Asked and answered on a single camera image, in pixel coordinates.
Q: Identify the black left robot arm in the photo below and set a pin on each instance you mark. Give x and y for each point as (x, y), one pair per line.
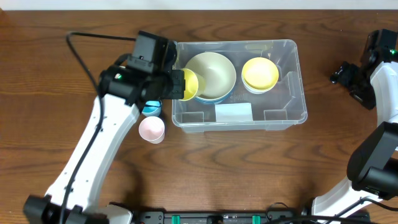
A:
(123, 93)

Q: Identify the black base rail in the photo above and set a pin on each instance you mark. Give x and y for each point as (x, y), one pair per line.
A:
(275, 215)

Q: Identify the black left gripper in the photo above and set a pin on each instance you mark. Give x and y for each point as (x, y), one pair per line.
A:
(177, 83)

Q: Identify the light blue plastic cup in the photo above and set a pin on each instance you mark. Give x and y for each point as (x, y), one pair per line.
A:
(152, 108)

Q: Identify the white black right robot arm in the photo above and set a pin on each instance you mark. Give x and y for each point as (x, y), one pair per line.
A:
(371, 175)

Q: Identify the white label sticker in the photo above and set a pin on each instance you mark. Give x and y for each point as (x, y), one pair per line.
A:
(231, 113)

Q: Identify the white small bowl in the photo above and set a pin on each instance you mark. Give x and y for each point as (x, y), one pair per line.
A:
(253, 91)

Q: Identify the yellow cup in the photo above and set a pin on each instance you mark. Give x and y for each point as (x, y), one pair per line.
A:
(194, 84)

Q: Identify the pink plastic cup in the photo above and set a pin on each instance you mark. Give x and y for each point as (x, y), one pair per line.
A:
(152, 129)

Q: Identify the clear plastic storage bin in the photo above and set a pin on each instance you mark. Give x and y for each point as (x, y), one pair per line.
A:
(276, 109)

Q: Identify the beige large bowl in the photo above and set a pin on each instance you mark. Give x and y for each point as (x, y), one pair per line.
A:
(217, 70)

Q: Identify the dark teal large bowl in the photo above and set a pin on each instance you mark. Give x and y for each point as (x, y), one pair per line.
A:
(203, 98)

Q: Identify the yellow small bowl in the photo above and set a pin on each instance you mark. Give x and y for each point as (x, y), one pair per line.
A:
(260, 74)

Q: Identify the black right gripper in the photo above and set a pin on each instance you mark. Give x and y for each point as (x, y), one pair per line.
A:
(347, 77)

